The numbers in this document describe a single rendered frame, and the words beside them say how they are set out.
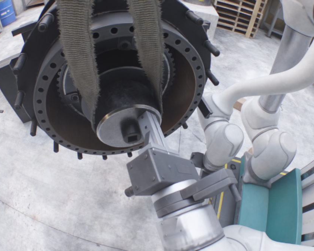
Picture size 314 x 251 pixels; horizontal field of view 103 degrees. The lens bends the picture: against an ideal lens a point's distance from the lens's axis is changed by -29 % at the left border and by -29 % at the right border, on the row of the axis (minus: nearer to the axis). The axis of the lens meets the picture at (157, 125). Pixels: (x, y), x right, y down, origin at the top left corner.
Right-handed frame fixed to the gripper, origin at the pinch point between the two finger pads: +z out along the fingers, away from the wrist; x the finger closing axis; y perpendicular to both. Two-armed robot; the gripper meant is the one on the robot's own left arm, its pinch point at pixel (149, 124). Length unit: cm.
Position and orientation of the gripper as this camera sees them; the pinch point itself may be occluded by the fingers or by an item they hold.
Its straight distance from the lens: 33.1
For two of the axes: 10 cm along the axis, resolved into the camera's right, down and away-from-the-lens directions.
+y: -7.3, 5.7, 3.8
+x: 6.1, 2.9, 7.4
